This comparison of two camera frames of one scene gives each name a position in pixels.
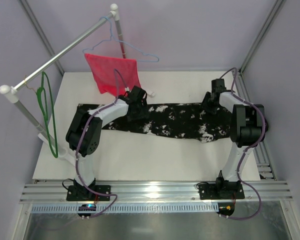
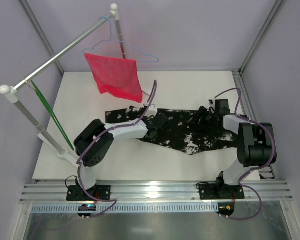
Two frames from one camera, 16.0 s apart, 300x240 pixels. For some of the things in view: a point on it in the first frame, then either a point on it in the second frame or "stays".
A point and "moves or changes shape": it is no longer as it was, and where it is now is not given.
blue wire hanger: (110, 37) stays
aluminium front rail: (156, 192) stays
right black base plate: (221, 191) stays
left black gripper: (139, 110) → (161, 120)
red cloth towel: (102, 68) stays
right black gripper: (209, 104) → (203, 115)
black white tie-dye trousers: (182, 120) moves or changes shape
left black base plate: (72, 196) stays
